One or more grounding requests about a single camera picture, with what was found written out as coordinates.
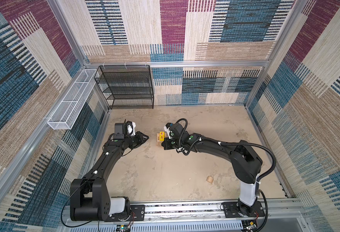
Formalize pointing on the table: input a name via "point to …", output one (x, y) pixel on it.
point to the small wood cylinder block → (209, 179)
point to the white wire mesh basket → (64, 116)
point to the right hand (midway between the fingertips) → (162, 146)
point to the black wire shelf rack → (126, 86)
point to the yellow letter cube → (162, 134)
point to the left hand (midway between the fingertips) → (147, 135)
